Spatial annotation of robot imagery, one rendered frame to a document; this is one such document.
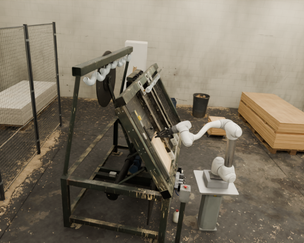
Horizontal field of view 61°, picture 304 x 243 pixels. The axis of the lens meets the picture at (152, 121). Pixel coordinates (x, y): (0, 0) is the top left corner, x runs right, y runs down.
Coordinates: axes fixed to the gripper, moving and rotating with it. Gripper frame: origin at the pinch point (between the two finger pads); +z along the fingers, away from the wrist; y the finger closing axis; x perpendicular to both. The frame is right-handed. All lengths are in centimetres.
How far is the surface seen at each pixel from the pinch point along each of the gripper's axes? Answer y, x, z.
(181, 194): 69, -23, -1
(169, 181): 57, -6, 11
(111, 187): 33, -22, 75
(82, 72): -102, -20, 34
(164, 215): 91, -23, 31
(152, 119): -9.2, 44.5, 11.2
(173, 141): 49, 90, 11
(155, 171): 30.3, -22.6, 14.1
